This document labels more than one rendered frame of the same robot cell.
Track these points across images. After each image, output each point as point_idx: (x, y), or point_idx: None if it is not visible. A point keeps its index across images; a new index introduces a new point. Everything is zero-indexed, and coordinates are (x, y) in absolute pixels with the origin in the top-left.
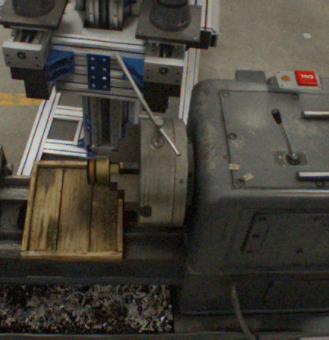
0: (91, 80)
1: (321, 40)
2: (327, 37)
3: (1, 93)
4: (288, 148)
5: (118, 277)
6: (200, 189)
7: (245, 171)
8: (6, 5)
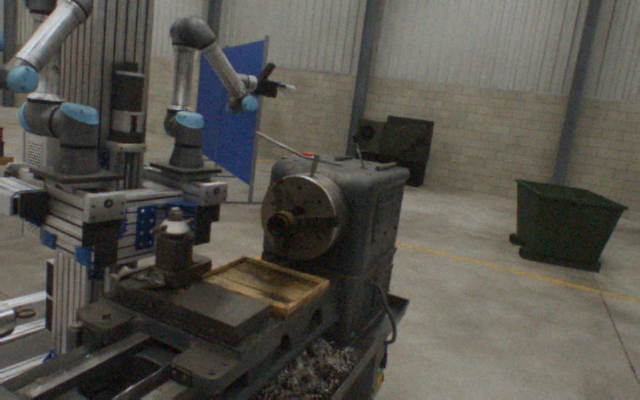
0: (139, 237)
1: (146, 261)
2: (148, 258)
3: None
4: (361, 160)
5: (314, 330)
6: (353, 190)
7: (362, 172)
8: (53, 173)
